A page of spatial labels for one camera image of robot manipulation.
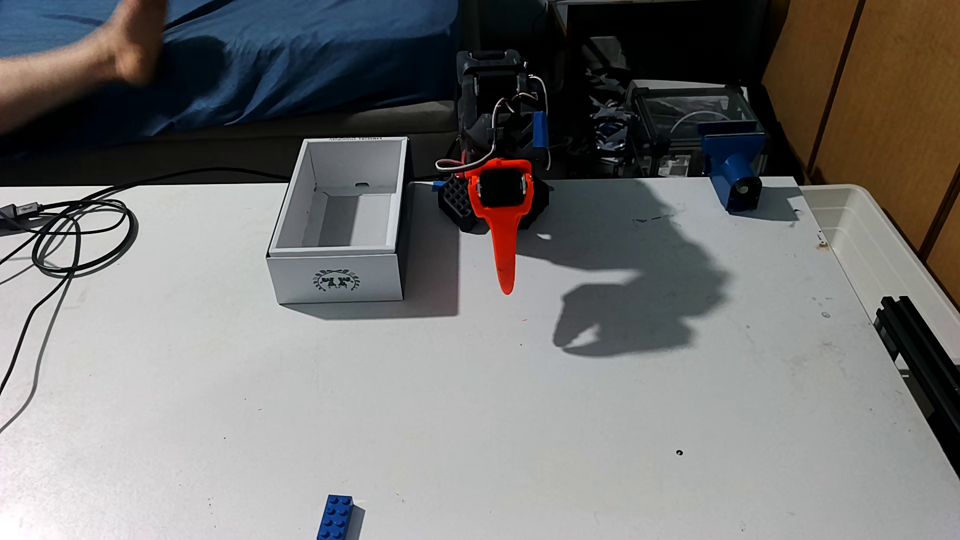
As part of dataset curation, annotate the white cardboard box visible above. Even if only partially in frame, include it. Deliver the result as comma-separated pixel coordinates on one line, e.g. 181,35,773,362
265,135,412,306

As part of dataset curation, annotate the grey bed base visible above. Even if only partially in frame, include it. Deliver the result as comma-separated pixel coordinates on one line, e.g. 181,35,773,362
0,101,460,187

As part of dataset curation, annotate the blue printed mount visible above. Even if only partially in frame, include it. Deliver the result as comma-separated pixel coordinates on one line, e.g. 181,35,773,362
699,122,768,213

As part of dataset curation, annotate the blue bed sheet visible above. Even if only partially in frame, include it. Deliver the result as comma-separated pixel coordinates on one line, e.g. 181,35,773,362
0,0,460,160

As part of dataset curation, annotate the white plastic bin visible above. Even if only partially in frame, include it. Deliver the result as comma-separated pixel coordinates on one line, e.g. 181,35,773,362
798,183,960,354

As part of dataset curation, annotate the clear plastic case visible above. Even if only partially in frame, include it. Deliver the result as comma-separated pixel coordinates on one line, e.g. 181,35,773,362
626,78,760,179

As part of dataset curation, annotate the person's hand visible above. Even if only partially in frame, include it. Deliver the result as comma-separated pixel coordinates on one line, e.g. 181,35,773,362
105,0,171,86

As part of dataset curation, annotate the wooden cabinet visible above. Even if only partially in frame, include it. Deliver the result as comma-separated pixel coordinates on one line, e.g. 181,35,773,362
761,0,960,309

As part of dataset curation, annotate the blue toy brick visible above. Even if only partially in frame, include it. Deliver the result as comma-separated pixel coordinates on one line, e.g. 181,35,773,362
316,494,355,540

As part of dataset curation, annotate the black coiled cable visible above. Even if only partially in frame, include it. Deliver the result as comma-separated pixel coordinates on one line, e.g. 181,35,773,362
0,166,294,436

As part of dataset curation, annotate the black aluminium rail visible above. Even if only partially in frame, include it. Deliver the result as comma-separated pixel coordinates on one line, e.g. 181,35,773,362
873,295,960,475

